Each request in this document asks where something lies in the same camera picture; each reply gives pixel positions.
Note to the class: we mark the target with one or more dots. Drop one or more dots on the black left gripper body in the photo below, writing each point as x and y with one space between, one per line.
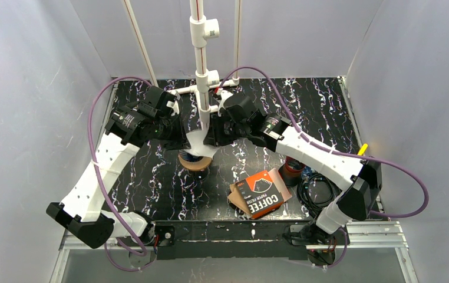
176 137

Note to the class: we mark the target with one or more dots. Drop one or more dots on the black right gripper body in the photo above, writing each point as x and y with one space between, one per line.
213 135

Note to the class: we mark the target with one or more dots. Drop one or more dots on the white paper coffee filter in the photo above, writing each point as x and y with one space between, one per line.
197 146

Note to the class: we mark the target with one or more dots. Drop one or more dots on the wooden ring dripper holder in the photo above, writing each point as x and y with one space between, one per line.
199 165

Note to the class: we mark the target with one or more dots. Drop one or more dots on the red and black carafe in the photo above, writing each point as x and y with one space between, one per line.
291 171

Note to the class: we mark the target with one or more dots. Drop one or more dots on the orange coffee filter package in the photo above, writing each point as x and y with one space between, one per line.
259 194

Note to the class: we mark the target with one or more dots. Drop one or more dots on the blue glass dripper cone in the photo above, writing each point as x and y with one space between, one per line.
189 157

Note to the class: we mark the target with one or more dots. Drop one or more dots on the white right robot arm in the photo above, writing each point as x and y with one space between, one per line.
360 182

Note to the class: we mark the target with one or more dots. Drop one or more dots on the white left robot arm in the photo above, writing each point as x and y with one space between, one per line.
81 211

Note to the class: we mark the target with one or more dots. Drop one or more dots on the clear glass brown cup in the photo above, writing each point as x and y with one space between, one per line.
200 175

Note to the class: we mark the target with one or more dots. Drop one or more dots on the white PVC pipe stand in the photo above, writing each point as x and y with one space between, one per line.
201 30

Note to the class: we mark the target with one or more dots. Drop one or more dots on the yellow marker pen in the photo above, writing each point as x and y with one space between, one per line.
363 149

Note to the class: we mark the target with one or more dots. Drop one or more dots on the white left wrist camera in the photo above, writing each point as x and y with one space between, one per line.
173 102

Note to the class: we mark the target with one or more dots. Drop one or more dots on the aluminium frame rail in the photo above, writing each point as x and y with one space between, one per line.
244 251

